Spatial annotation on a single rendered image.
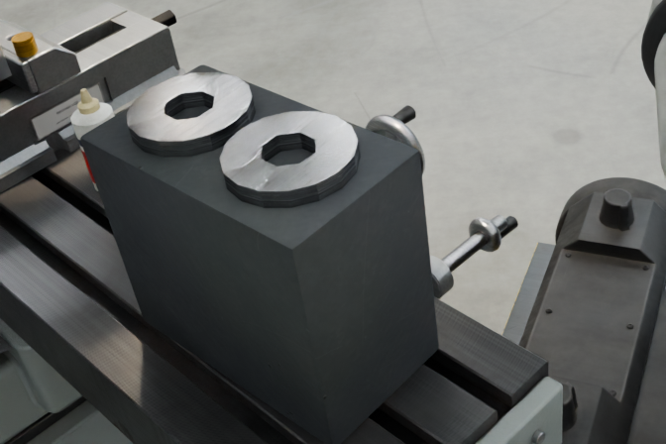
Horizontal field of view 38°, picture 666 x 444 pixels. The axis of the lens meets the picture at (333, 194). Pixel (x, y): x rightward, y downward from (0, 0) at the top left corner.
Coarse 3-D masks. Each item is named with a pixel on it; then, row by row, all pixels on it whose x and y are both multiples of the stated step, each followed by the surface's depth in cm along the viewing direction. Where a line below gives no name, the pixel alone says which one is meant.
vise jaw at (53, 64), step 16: (0, 32) 104; (16, 32) 103; (32, 32) 106; (48, 48) 99; (64, 48) 102; (16, 64) 98; (32, 64) 98; (48, 64) 99; (64, 64) 101; (16, 80) 101; (32, 80) 99; (48, 80) 100; (64, 80) 101
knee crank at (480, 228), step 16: (480, 224) 147; (496, 224) 148; (512, 224) 151; (480, 240) 146; (496, 240) 146; (432, 256) 142; (448, 256) 144; (464, 256) 144; (432, 272) 139; (448, 272) 140; (448, 288) 141
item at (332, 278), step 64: (128, 128) 70; (192, 128) 66; (256, 128) 65; (320, 128) 64; (128, 192) 69; (192, 192) 63; (256, 192) 60; (320, 192) 60; (384, 192) 62; (128, 256) 76; (192, 256) 67; (256, 256) 60; (320, 256) 59; (384, 256) 64; (192, 320) 73; (256, 320) 66; (320, 320) 61; (384, 320) 67; (256, 384) 71; (320, 384) 64; (384, 384) 70
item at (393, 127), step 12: (408, 108) 146; (372, 120) 147; (384, 120) 145; (396, 120) 144; (408, 120) 146; (384, 132) 147; (396, 132) 144; (408, 132) 143; (408, 144) 143; (420, 156) 144
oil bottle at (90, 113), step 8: (80, 96) 92; (88, 96) 92; (80, 104) 92; (88, 104) 92; (96, 104) 92; (104, 104) 94; (80, 112) 92; (88, 112) 92; (96, 112) 92; (104, 112) 92; (112, 112) 93; (72, 120) 92; (80, 120) 92; (88, 120) 92; (96, 120) 92; (104, 120) 92; (80, 128) 92; (88, 128) 92; (80, 136) 93; (80, 144) 94; (88, 168) 96
